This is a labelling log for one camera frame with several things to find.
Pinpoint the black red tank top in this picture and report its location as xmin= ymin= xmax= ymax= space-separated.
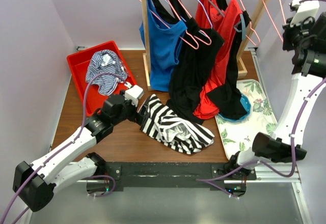
xmin=197 ymin=0 xmax=250 ymax=119

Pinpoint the light blue wire hanger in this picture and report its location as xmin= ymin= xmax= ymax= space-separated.
xmin=175 ymin=0 xmax=213 ymax=31

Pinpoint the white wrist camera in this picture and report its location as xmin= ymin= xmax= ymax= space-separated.
xmin=290 ymin=0 xmax=319 ymax=27
xmin=124 ymin=83 xmax=144 ymax=107

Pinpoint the black white striped tank top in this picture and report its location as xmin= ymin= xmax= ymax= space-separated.
xmin=140 ymin=94 xmax=214 ymax=155

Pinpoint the floral pattern tray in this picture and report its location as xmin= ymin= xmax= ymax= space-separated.
xmin=215 ymin=79 xmax=277 ymax=159

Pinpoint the grey blue hanger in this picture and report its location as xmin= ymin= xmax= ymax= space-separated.
xmin=208 ymin=0 xmax=247 ymax=41

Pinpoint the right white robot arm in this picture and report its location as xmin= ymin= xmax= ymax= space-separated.
xmin=223 ymin=12 xmax=325 ymax=180

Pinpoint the aluminium frame rail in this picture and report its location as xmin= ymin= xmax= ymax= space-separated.
xmin=19 ymin=160 xmax=313 ymax=224

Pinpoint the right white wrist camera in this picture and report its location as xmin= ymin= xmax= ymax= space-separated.
xmin=290 ymin=0 xmax=319 ymax=27

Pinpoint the blue tank top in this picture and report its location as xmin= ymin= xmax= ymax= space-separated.
xmin=147 ymin=0 xmax=187 ymax=92

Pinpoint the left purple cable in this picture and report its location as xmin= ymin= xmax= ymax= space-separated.
xmin=0 ymin=72 xmax=132 ymax=224

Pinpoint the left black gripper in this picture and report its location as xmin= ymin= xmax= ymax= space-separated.
xmin=112 ymin=90 xmax=148 ymax=126

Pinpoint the pink wire hanger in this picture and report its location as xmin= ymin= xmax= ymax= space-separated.
xmin=239 ymin=0 xmax=261 ymax=47
xmin=151 ymin=0 xmax=199 ymax=50
xmin=256 ymin=0 xmax=287 ymax=43
xmin=160 ymin=0 xmax=212 ymax=46

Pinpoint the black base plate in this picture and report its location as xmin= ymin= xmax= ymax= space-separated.
xmin=101 ymin=161 xmax=257 ymax=191

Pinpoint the red plastic bin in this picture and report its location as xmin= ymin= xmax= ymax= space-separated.
xmin=67 ymin=41 xmax=137 ymax=117

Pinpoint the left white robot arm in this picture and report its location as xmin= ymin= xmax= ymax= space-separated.
xmin=13 ymin=89 xmax=142 ymax=212

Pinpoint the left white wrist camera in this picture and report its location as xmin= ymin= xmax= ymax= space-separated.
xmin=124 ymin=83 xmax=144 ymax=107

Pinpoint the wooden clothes rack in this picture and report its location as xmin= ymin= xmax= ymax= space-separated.
xmin=139 ymin=0 xmax=282 ymax=91

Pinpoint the blue white striped shirt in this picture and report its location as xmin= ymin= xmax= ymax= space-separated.
xmin=85 ymin=49 xmax=128 ymax=96

